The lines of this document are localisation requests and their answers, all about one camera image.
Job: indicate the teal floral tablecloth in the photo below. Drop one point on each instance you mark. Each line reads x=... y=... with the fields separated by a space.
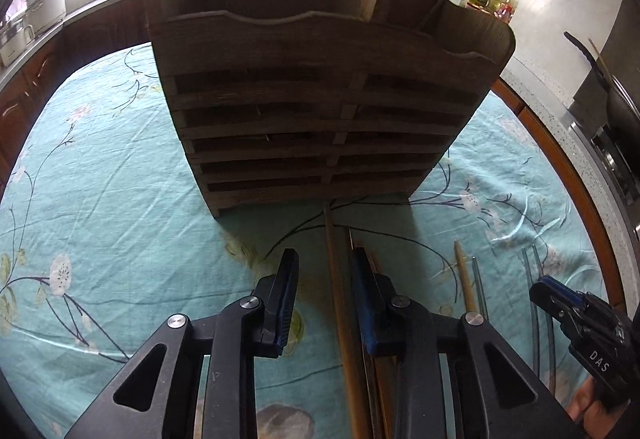
x=100 y=169

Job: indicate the wooden cooking chopstick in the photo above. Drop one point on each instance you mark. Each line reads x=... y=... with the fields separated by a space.
x=600 y=61

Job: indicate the light wooden chopstick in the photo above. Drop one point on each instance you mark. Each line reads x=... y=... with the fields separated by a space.
x=345 y=344
x=465 y=279

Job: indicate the clear glass straw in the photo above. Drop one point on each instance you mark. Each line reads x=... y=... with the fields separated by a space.
x=529 y=279

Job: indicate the person's right hand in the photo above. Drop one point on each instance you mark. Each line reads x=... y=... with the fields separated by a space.
x=590 y=414

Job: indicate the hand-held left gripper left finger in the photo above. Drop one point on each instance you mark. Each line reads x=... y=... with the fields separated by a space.
x=284 y=304

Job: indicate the wooden utensil holder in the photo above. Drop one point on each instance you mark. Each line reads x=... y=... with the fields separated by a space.
x=300 y=69

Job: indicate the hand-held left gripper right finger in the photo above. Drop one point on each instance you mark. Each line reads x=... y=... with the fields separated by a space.
x=364 y=304

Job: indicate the small electric pot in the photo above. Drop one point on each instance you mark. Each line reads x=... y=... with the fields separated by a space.
x=15 y=41

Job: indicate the metal chopstick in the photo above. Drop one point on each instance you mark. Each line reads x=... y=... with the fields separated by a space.
x=480 y=289

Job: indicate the gas stove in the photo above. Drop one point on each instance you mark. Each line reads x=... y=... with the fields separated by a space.
x=615 y=159

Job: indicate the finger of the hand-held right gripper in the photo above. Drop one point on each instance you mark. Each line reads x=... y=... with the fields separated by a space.
x=557 y=294

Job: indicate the dark brown chopstick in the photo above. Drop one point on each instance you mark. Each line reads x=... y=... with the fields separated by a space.
x=374 y=399

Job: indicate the black wok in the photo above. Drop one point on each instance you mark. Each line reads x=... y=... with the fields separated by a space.
x=625 y=109

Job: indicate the white slow cooker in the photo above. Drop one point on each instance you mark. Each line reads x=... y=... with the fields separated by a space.
x=45 y=4

